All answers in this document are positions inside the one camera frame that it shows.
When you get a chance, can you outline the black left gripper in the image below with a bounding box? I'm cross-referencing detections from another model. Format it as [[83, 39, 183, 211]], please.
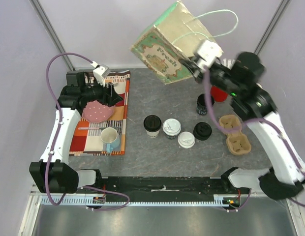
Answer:
[[81, 77, 123, 108]]

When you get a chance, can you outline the black plastic cup lid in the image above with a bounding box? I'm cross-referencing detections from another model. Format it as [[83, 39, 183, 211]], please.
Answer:
[[143, 115, 162, 132]]

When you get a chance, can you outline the white paper cup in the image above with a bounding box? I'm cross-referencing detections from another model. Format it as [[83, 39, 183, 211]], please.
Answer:
[[146, 130, 160, 138]]

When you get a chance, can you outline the white plastic cup lid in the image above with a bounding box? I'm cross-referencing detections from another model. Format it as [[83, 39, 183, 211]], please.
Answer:
[[162, 118, 181, 136]]

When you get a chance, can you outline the green patterned paper bag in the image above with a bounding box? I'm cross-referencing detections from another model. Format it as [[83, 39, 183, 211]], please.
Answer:
[[130, 0, 218, 84]]

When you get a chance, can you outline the black paper cup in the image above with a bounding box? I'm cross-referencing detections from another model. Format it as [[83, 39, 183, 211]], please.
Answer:
[[164, 131, 180, 140], [196, 93, 208, 116]]

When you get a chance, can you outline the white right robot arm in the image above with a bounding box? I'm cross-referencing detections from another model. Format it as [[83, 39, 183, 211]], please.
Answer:
[[179, 52, 305, 200]]

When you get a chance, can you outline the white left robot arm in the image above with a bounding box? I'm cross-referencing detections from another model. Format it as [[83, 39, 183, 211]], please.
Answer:
[[29, 71, 122, 194]]

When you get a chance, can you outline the white wrapped straws bundle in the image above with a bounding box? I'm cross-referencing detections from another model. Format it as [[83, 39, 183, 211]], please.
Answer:
[[222, 59, 236, 69]]

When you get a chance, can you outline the red ribbed paper cup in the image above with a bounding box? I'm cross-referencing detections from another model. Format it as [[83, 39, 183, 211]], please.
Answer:
[[210, 86, 228, 102]]

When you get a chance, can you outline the pink dotted plate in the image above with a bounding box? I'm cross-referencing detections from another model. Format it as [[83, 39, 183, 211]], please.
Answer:
[[82, 101, 115, 123]]

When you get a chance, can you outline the colourful patterned placemat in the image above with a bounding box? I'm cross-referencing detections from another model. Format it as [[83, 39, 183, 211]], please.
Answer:
[[69, 70, 131, 156]]

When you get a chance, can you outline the light blue ceramic mug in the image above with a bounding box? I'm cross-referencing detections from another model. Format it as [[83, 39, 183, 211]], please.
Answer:
[[100, 127, 121, 153]]

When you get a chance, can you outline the black plastic lid stack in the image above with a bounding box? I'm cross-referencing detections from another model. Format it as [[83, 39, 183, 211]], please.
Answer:
[[193, 122, 212, 141]]

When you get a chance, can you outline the brown pulp cup carrier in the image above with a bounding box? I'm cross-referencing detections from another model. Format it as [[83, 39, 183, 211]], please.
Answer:
[[219, 115, 251, 156]]

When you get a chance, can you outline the white lid stack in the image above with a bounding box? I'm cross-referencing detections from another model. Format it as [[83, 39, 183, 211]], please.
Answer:
[[178, 131, 195, 148]]

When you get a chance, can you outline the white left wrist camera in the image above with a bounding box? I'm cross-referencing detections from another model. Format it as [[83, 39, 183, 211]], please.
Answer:
[[91, 61, 110, 86]]

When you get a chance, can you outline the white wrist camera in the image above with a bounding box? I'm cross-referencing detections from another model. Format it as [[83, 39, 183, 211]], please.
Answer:
[[91, 61, 110, 86], [194, 40, 223, 69]]

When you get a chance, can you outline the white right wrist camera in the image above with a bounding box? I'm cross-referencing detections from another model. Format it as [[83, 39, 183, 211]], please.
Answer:
[[194, 40, 223, 69]]

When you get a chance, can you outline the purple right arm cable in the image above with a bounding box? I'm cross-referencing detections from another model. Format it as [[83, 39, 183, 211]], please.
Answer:
[[203, 67, 305, 212]]

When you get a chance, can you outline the pink handled knife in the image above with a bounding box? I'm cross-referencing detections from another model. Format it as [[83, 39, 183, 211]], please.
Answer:
[[76, 126, 120, 130]]

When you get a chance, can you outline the aluminium frame post right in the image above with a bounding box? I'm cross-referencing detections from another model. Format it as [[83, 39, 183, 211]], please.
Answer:
[[254, 0, 291, 55]]

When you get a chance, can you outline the aluminium frame post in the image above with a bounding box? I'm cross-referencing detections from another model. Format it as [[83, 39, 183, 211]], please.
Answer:
[[29, 0, 76, 72], [254, 0, 291, 55]]

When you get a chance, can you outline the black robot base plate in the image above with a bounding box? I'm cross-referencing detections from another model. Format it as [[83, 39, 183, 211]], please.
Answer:
[[75, 176, 250, 204]]

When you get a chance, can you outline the aluminium frame post left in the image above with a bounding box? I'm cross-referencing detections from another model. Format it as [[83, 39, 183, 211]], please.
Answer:
[[29, 0, 76, 72]]

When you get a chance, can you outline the white slotted cable duct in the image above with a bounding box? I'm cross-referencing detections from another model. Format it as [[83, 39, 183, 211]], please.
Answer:
[[40, 195, 242, 206]]

